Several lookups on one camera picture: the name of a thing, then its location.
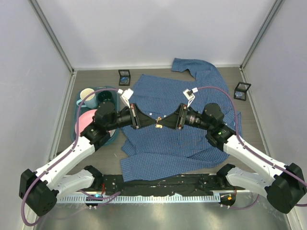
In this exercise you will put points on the dark green mug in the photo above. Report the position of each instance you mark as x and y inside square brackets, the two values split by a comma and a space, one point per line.
[105, 96]

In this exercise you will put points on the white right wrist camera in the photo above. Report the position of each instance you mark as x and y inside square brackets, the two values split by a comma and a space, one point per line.
[190, 95]

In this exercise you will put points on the white slotted cable duct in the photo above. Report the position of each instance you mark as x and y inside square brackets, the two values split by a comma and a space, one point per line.
[176, 198]

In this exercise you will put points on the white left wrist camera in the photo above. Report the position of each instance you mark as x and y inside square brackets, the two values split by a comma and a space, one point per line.
[125, 96]

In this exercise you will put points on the light blue mug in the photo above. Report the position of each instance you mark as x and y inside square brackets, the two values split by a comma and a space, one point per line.
[89, 95]

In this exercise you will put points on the blue plaid shirt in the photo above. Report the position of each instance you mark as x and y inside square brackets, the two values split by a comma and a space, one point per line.
[159, 152]

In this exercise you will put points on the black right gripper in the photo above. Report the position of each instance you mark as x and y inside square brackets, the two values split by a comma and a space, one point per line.
[177, 119]

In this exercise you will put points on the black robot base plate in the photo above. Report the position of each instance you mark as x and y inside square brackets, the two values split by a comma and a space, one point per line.
[182, 184]

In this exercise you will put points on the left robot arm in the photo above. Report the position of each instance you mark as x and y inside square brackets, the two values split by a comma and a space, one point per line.
[41, 189]

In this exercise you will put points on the pink plate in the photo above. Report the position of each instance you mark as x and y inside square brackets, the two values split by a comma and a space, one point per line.
[84, 120]

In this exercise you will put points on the black display box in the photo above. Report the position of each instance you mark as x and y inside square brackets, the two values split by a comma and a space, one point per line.
[124, 73]
[242, 87]

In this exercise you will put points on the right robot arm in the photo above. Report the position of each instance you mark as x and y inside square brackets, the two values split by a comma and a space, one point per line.
[283, 185]

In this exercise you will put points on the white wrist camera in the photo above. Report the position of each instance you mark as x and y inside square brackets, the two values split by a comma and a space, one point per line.
[190, 95]
[125, 96]

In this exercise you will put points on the aluminium frame rail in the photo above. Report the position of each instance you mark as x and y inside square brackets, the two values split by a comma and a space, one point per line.
[49, 31]

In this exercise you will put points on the black display box back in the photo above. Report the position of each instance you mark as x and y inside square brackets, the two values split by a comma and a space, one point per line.
[124, 73]

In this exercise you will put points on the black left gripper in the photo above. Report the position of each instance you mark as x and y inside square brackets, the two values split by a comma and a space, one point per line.
[138, 119]

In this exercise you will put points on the black display box right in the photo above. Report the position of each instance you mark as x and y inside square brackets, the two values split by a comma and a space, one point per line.
[242, 87]

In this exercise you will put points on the teal plastic tray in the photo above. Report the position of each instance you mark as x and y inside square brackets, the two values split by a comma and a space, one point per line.
[113, 133]

